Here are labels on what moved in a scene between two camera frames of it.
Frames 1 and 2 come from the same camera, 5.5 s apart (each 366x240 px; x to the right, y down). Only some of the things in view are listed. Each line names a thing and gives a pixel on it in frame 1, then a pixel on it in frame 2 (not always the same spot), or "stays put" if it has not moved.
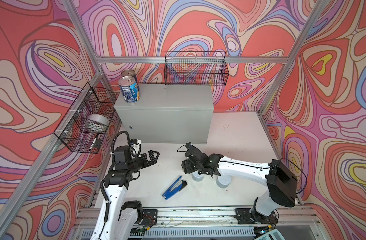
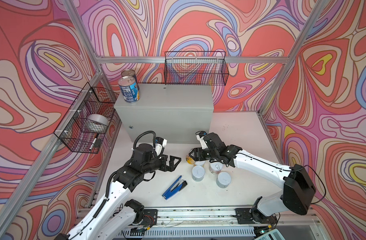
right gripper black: [185, 165] -> [197, 152]
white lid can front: [197, 177] stays put
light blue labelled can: [129, 89] stays put
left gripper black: [152, 160] -> [171, 168]
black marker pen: [93, 142] stays put
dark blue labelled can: [128, 72] stays put
